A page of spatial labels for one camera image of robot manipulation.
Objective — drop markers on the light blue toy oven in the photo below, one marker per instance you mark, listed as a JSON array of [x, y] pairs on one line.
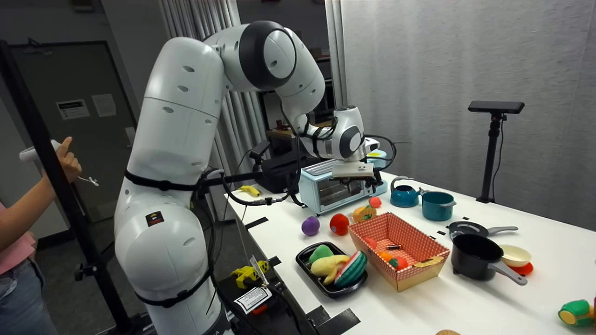
[[335, 195]]

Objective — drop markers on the teal toy pot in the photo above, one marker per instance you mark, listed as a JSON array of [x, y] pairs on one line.
[[437, 207]]

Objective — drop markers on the grey curtain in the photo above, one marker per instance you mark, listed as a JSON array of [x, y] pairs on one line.
[[447, 74]]

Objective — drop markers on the green toy vegetable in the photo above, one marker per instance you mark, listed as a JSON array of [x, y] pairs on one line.
[[573, 313]]

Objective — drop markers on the person forearm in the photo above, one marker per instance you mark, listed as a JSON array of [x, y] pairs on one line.
[[28, 207]]

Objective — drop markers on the white label card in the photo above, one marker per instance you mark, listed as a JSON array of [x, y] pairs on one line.
[[253, 300]]

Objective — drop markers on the black plastic tray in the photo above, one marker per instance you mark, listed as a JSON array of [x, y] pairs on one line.
[[309, 270]]

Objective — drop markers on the red checkered cardboard box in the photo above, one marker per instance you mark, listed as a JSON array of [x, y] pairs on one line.
[[406, 279]]

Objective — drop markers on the black camera bar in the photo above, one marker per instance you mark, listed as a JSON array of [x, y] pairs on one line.
[[495, 106]]

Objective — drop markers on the dark frying pan with lid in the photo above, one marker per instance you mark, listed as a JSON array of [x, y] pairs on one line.
[[467, 227]]

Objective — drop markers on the toy burger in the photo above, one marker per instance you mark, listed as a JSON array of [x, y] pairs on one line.
[[447, 331]]

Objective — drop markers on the yellow banana plush toy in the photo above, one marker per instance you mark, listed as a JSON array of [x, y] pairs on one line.
[[326, 264]]

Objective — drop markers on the watermelon slice plush toy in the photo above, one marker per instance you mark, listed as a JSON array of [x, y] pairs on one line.
[[352, 270]]

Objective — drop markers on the cream and red toy bowl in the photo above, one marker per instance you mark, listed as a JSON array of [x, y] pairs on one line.
[[516, 255]]

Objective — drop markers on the black control box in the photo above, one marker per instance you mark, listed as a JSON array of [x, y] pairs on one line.
[[279, 167]]

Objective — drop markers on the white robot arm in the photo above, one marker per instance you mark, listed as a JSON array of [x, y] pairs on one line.
[[177, 136]]

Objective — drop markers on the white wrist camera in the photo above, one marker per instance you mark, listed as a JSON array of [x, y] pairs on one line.
[[354, 167]]

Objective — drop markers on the big red round plush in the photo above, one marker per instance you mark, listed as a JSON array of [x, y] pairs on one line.
[[339, 223]]

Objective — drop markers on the grey door with signs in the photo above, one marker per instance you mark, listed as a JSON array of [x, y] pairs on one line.
[[74, 74]]

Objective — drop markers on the person torso pink shirt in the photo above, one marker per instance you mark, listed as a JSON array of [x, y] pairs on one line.
[[15, 290]]

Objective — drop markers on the black tripod stand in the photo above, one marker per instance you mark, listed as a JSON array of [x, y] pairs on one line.
[[490, 160]]

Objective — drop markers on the purple plush toy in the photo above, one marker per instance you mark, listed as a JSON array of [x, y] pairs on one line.
[[309, 225]]

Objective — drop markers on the person hand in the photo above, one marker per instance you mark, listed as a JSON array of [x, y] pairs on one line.
[[67, 160]]

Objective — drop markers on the black metal frame pole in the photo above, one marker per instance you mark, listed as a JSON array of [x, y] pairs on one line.
[[56, 186]]

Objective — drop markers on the white handheld controller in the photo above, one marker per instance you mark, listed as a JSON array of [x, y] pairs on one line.
[[33, 153]]

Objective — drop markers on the teal toy kettle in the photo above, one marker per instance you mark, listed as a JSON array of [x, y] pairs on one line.
[[404, 195]]

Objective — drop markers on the yellow clamp toy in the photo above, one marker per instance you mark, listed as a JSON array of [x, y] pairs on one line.
[[248, 274]]

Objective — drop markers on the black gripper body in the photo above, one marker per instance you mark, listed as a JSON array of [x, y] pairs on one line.
[[369, 181]]

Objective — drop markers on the small yellow object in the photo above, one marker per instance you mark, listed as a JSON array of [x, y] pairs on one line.
[[249, 190]]

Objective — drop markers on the small red plush toy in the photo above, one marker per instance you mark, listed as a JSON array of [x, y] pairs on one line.
[[374, 201]]

